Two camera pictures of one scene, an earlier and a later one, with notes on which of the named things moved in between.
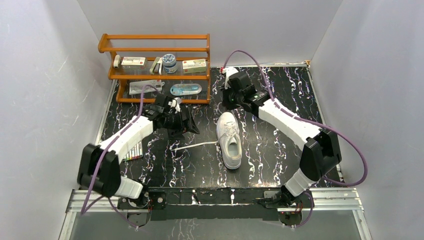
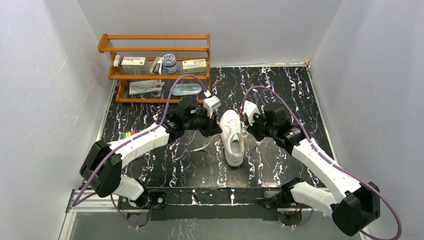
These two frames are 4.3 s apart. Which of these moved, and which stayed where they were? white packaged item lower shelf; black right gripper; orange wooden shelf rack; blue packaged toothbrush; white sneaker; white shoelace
Moved: white shoelace; black right gripper
Stayed: white sneaker; blue packaged toothbrush; white packaged item lower shelf; orange wooden shelf rack
